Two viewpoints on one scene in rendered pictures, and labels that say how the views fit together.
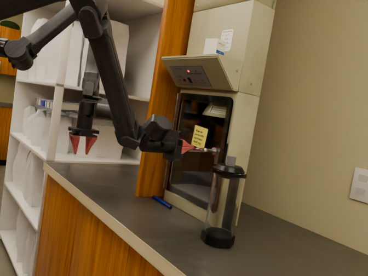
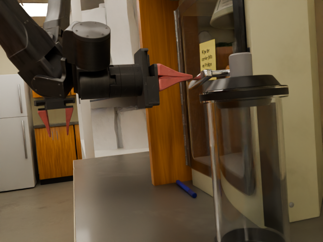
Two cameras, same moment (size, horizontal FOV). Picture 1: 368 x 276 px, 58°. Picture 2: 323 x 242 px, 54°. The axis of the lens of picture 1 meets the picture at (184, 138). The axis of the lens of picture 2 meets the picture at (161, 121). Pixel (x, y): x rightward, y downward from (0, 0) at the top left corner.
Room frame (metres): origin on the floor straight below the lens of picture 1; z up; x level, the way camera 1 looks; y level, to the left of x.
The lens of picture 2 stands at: (0.59, -0.21, 1.16)
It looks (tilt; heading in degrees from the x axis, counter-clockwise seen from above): 3 degrees down; 23
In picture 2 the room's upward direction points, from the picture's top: 5 degrees counter-clockwise
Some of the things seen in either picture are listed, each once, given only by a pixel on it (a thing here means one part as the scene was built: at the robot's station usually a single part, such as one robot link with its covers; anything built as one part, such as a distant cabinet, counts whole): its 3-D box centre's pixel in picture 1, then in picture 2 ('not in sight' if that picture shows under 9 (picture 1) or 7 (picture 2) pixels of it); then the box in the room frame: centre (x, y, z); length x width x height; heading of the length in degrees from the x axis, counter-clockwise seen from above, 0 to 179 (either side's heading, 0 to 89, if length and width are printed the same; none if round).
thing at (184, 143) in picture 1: (182, 149); (167, 85); (1.13, 0.00, 1.19); 0.09 x 0.07 x 0.07; 128
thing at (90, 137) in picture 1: (84, 142); (60, 118); (1.28, 0.38, 1.14); 0.07 x 0.07 x 0.09; 39
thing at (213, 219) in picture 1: (223, 204); (247, 173); (1.00, -0.15, 1.06); 0.11 x 0.11 x 0.21
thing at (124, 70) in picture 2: (165, 144); (129, 80); (1.09, 0.06, 1.20); 0.07 x 0.07 x 0.10; 38
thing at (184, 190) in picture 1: (195, 148); (207, 83); (1.24, -0.05, 1.19); 0.30 x 0.01 x 0.40; 38
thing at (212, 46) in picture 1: (214, 49); not in sight; (1.15, -0.05, 1.54); 0.05 x 0.05 x 0.06; 52
